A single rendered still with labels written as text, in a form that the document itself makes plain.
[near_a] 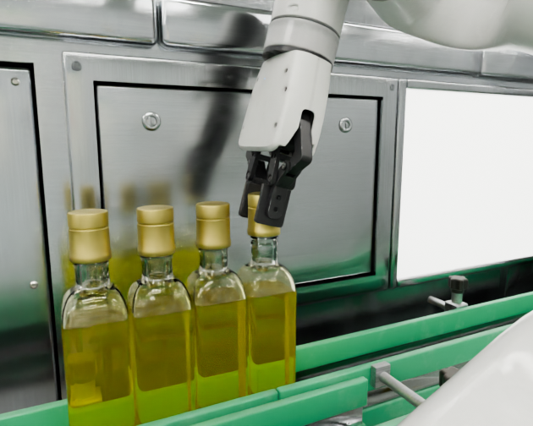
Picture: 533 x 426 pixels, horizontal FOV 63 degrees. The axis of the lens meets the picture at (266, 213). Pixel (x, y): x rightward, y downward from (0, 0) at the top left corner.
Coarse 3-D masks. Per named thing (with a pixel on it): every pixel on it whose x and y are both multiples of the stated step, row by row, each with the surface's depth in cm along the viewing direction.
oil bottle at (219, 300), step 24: (192, 288) 43; (216, 288) 42; (240, 288) 43; (216, 312) 42; (240, 312) 44; (216, 336) 43; (240, 336) 44; (216, 360) 43; (240, 360) 44; (216, 384) 44; (240, 384) 45
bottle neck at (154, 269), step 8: (144, 256) 40; (168, 256) 41; (144, 264) 41; (152, 264) 40; (160, 264) 40; (168, 264) 41; (144, 272) 41; (152, 272) 40; (160, 272) 41; (168, 272) 41; (152, 280) 40; (160, 280) 41
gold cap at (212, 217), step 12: (204, 204) 43; (216, 204) 43; (228, 204) 43; (204, 216) 42; (216, 216) 42; (228, 216) 44; (204, 228) 42; (216, 228) 42; (228, 228) 43; (204, 240) 43; (216, 240) 42; (228, 240) 44
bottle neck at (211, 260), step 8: (200, 248) 43; (224, 248) 43; (200, 256) 44; (208, 256) 43; (216, 256) 43; (224, 256) 44; (200, 264) 44; (208, 264) 43; (216, 264) 43; (224, 264) 44
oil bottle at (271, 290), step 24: (264, 288) 44; (288, 288) 46; (264, 312) 45; (288, 312) 46; (264, 336) 45; (288, 336) 46; (264, 360) 46; (288, 360) 47; (264, 384) 46; (288, 384) 47
